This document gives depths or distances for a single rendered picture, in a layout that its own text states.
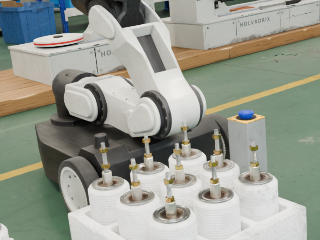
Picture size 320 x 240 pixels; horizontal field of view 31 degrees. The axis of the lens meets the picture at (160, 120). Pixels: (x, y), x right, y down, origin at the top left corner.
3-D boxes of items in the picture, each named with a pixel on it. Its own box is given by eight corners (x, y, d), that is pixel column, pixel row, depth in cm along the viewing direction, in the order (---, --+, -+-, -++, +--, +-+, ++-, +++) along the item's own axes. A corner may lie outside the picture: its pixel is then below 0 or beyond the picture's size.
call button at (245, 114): (235, 119, 149) (235, 112, 148) (245, 115, 151) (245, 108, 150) (246, 122, 146) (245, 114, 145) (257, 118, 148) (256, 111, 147)
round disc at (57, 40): (25, 46, 350) (24, 38, 348) (69, 38, 366) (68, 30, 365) (47, 50, 326) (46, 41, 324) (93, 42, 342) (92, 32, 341)
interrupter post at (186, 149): (190, 154, 145) (189, 141, 144) (192, 156, 143) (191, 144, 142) (181, 155, 145) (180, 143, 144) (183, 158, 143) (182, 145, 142)
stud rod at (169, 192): (168, 207, 112) (164, 172, 110) (173, 206, 112) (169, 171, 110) (168, 209, 111) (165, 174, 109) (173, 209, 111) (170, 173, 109)
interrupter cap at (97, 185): (124, 176, 135) (123, 174, 134) (125, 189, 127) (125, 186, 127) (92, 180, 134) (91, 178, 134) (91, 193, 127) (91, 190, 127)
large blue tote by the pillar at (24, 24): (0, 43, 584) (-6, 6, 574) (35, 36, 609) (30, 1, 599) (24, 45, 547) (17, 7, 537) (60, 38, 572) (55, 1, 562)
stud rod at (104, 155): (109, 174, 130) (105, 142, 128) (106, 175, 129) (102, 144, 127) (107, 173, 131) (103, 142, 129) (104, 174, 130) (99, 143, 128)
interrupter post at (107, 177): (113, 182, 132) (111, 169, 131) (113, 186, 130) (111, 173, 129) (103, 183, 132) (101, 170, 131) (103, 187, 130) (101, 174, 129)
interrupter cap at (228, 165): (225, 159, 139) (225, 156, 139) (241, 168, 133) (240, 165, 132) (197, 165, 137) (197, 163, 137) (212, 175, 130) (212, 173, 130)
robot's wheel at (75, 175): (62, 214, 177) (53, 153, 171) (76, 208, 180) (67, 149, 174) (95, 235, 161) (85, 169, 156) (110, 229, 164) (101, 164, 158)
